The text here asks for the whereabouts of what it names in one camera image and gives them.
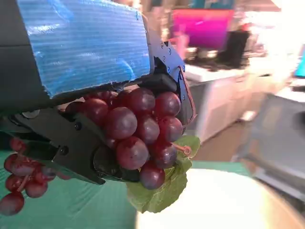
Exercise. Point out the green cutting mat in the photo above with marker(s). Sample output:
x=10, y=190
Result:
x=71, y=210

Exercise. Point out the blue lit monitor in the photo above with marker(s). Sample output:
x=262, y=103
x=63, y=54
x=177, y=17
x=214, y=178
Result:
x=300, y=62

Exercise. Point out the white cabinet appliance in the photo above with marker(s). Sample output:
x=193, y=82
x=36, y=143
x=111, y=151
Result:
x=219, y=100

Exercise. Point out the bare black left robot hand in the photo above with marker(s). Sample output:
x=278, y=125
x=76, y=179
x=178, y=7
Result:
x=83, y=47

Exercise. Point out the blue-grey chair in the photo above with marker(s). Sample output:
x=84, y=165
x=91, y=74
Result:
x=274, y=143

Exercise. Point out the pink lit monitor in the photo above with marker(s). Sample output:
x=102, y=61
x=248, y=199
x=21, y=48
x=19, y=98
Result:
x=205, y=28

